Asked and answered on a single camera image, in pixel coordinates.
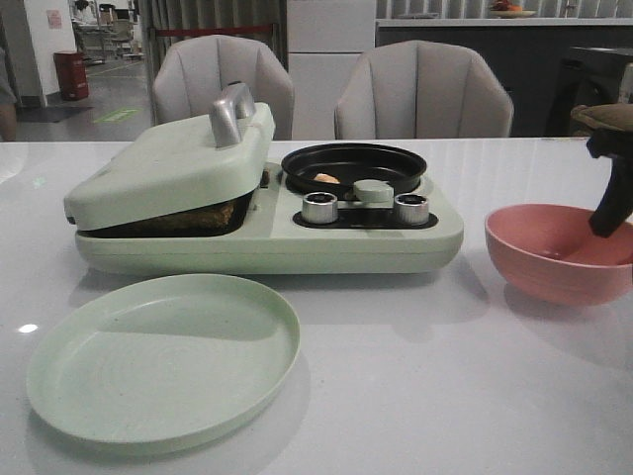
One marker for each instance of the right grey upholstered chair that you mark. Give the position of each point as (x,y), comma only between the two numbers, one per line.
(422,90)

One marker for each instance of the red barrier belt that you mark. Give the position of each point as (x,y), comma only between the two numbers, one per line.
(231,31)

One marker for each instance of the pink plastic bowl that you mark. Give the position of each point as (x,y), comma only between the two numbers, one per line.
(549,252)

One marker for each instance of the white cabinet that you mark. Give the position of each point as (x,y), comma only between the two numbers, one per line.
(324,40)

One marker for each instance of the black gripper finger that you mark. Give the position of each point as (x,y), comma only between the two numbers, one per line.
(615,206)

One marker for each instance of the left silver control knob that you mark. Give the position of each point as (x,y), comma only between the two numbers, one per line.
(319,208)

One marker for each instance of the grey upholstered chair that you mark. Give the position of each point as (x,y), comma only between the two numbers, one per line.
(194,73)
(422,90)

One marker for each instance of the tan cushion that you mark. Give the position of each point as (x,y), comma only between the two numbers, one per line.
(617,117)

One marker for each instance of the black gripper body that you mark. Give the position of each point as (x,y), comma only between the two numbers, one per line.
(605,142)

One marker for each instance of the right silver control knob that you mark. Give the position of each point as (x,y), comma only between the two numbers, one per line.
(411,209)

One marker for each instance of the silver control knob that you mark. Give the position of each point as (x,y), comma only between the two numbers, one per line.
(319,208)
(411,209)

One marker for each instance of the bread slice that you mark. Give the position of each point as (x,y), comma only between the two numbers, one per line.
(206,218)
(265,179)

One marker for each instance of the green breakfast maker base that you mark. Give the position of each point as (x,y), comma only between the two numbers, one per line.
(267,235)

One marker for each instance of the light green round plate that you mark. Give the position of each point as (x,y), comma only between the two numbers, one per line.
(166,364)

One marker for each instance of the black round frying pan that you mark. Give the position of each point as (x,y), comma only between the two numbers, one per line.
(351,162)

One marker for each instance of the red bin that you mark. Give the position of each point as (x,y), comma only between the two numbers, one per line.
(71,75)

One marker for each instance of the orange cooked shrimp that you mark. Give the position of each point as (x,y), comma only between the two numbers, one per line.
(326,178)

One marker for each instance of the green breakfast maker lid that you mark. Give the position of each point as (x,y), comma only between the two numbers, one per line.
(171,168)

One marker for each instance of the left grey upholstered chair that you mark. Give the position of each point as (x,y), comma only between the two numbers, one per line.
(194,73)

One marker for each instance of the fruit plate on counter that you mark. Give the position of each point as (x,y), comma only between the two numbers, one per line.
(507,10)

